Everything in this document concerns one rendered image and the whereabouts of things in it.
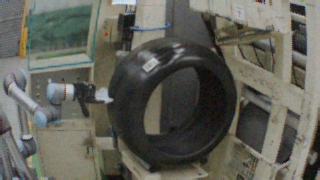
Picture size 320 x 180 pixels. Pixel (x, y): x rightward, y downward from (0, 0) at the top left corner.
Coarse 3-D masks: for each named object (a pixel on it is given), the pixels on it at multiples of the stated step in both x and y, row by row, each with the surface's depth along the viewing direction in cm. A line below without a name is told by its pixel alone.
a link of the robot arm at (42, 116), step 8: (8, 80) 161; (8, 88) 158; (16, 88) 159; (8, 96) 160; (16, 96) 157; (24, 96) 156; (24, 104) 154; (32, 104) 154; (32, 112) 152; (40, 112) 150; (48, 112) 155; (40, 120) 148; (48, 120) 154
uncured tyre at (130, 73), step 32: (128, 64) 176; (160, 64) 166; (192, 64) 170; (224, 64) 180; (128, 96) 167; (224, 96) 201; (128, 128) 169; (192, 128) 212; (224, 128) 186; (160, 160) 178; (192, 160) 185
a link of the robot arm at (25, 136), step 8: (16, 72) 171; (24, 72) 178; (16, 80) 168; (24, 80) 177; (24, 88) 177; (16, 104) 176; (24, 112) 179; (24, 120) 179; (24, 128) 179; (24, 136) 180; (32, 136) 185; (32, 144) 183; (32, 152) 182
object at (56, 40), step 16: (48, 0) 206; (64, 0) 212; (80, 0) 218; (96, 0) 223; (48, 16) 211; (64, 16) 216; (80, 16) 222; (96, 16) 227; (32, 32) 208; (48, 32) 215; (64, 32) 220; (80, 32) 225; (32, 48) 212; (48, 48) 218; (64, 48) 224; (80, 48) 229; (32, 64) 215; (48, 64) 221; (64, 64) 226
